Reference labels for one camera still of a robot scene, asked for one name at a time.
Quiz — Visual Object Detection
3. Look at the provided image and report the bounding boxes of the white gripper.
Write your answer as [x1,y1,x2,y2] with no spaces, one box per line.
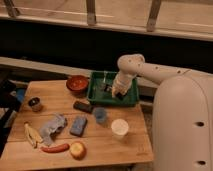
[112,71,134,97]

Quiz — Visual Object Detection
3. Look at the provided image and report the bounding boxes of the clear handled brush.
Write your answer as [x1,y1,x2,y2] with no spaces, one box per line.
[100,71,111,92]

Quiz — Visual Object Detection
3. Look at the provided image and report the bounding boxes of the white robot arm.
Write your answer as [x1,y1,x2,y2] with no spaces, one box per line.
[112,54,213,171]

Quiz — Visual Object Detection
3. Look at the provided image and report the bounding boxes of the green plastic tray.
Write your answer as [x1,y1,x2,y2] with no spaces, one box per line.
[87,71,139,107]

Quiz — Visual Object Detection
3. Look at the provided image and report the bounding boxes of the blue translucent cup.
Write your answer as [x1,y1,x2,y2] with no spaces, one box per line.
[93,107,107,124]

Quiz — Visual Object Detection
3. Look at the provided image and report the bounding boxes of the black rectangular remote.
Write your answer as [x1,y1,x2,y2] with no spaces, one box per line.
[73,101,93,113]

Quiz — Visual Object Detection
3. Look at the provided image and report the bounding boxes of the red bowl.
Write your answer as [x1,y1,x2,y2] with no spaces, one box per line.
[66,75,89,92]

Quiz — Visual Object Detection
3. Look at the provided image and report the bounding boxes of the white paper cup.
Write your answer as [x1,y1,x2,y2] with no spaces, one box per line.
[111,119,129,139]

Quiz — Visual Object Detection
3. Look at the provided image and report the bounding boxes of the blue sponge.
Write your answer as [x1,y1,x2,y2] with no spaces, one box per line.
[70,116,87,137]

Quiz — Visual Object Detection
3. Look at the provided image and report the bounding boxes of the grey crumpled cloth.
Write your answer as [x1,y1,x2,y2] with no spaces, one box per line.
[39,114,67,146]

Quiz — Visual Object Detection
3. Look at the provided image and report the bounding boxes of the wooden table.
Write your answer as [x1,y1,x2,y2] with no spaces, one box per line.
[0,80,153,171]

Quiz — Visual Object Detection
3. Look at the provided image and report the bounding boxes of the yellow red apple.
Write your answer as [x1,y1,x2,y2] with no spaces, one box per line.
[70,141,86,160]

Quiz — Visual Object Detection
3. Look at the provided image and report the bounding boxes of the red sausage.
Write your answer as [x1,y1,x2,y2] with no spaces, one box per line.
[40,143,70,153]

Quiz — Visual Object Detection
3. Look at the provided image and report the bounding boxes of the small dark cup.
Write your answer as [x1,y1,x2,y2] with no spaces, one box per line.
[28,97,43,112]

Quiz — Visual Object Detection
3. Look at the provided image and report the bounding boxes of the black chair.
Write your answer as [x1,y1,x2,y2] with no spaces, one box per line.
[0,69,21,156]

